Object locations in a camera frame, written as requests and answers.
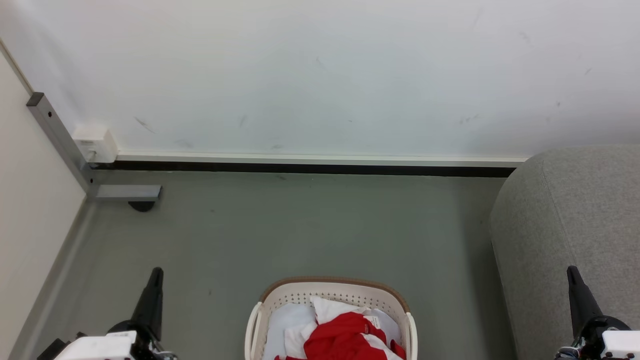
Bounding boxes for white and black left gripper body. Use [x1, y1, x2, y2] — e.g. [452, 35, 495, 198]
[54, 320, 163, 360]

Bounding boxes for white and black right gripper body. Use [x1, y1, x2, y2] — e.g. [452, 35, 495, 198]
[575, 315, 640, 360]

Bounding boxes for white wall box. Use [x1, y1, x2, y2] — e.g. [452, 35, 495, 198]
[72, 125, 119, 165]

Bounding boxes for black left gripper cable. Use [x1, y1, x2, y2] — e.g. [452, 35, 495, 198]
[148, 341, 178, 360]

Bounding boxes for red and white garment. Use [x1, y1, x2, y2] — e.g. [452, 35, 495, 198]
[274, 296, 407, 360]

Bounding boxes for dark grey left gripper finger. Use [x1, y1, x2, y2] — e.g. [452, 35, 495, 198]
[130, 267, 165, 342]

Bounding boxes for cream perforated laundry basket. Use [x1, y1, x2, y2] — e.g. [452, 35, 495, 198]
[244, 276, 419, 360]

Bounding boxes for white baseboard trim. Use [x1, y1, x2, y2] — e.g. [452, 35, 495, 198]
[92, 152, 530, 178]

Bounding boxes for grey fabric sofa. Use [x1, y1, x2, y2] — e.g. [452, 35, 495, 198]
[489, 145, 640, 360]

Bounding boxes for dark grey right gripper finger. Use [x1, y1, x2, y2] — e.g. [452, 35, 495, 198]
[566, 265, 604, 339]

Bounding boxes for grey metal frame post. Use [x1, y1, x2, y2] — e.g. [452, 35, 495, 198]
[26, 92, 163, 203]

